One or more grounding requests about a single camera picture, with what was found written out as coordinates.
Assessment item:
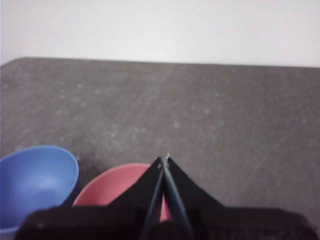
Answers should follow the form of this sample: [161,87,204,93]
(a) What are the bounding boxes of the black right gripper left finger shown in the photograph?
[109,156,166,240]

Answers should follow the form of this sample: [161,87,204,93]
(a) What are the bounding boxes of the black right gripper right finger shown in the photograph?
[163,155,225,240]

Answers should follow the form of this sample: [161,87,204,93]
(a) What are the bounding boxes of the red ribbed bowl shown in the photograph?
[72,162,174,223]

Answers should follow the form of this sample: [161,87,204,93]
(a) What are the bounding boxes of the blue ribbed bowl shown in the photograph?
[0,145,81,240]

